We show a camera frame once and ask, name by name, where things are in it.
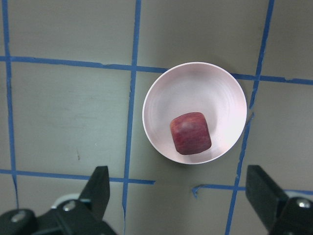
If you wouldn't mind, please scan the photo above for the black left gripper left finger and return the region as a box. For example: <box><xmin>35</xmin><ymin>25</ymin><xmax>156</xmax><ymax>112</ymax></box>
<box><xmin>78</xmin><ymin>166</ymin><xmax>110</xmax><ymax>220</ymax></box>

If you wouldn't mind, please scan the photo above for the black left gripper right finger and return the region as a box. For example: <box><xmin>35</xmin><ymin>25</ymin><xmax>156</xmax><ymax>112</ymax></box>
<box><xmin>246</xmin><ymin>165</ymin><xmax>289</xmax><ymax>231</ymax></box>

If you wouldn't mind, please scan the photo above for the red apple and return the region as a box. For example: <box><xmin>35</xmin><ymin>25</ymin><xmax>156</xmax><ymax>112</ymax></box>
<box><xmin>170</xmin><ymin>112</ymin><xmax>212</xmax><ymax>155</ymax></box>

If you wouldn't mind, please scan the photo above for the pink plate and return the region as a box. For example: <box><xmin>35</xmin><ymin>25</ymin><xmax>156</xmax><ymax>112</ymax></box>
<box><xmin>142</xmin><ymin>62</ymin><xmax>247</xmax><ymax>165</ymax></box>

